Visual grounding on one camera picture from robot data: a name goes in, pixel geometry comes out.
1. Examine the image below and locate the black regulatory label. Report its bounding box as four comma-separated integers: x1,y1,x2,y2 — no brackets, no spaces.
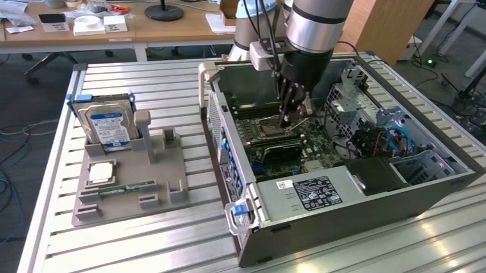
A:
222,163,238,201

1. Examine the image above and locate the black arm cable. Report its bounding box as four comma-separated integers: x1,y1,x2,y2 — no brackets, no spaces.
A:
242,0,285,79

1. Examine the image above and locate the stack of papers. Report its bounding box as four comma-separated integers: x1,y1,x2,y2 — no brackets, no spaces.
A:
205,13,238,35

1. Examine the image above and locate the silver CPU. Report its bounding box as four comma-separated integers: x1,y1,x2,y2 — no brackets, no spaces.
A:
87,163,115,183

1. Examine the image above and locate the green RAM stick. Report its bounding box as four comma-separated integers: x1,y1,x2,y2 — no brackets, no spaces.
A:
81,179,158,197

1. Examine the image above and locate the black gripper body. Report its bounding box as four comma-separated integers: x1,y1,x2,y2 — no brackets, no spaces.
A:
279,49,336,92

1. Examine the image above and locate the black chair base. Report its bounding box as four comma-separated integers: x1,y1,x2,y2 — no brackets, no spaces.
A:
24,49,115,84

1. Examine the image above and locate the green graphics card black shroud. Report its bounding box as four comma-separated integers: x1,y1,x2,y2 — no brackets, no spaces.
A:
258,141,306,166

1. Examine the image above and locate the CPU socket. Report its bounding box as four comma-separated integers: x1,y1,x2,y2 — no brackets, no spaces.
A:
257,116,294,137

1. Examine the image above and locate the blue wire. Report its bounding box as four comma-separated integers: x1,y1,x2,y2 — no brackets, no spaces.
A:
381,125,417,158

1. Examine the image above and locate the white box with black top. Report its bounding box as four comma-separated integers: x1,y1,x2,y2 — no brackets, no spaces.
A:
38,13,71,33

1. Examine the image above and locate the black round lamp base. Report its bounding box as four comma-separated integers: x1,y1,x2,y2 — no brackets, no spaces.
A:
143,0,186,22

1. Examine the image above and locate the green motherboard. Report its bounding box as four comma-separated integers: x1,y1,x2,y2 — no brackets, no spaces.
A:
225,95,346,183

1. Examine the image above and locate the metal disk bay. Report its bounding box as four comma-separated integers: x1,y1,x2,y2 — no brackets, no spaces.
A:
329,61,406,156

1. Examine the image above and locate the flat white box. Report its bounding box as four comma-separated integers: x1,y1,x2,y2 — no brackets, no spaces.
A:
73,24,109,37

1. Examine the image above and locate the grey parts rack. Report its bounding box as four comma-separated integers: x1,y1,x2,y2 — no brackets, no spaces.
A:
71,109,190,228

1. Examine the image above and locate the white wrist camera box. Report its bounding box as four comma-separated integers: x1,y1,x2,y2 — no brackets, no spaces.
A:
249,39,285,71

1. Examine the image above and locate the grey open PC case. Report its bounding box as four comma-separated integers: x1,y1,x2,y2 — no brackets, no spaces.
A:
198,51,480,268

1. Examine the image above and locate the white tape roll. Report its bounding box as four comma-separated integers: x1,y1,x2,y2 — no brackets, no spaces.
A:
75,15,102,30

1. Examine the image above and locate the wooden desk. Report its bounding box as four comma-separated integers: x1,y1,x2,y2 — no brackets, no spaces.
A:
0,0,239,62

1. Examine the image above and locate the wooden cabinet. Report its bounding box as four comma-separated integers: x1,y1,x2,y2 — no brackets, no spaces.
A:
336,0,436,67

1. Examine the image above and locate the clear plastic bag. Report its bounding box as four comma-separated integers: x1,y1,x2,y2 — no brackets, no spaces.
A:
0,1,38,26

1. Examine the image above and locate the plain white box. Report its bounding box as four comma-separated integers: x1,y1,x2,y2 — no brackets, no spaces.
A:
103,15,129,34

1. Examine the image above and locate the hard disk with blue carrier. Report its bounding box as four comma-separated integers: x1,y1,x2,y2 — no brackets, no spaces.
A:
66,89,141,149

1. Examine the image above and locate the red and white card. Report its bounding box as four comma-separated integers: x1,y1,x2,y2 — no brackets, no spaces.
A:
4,25,36,34

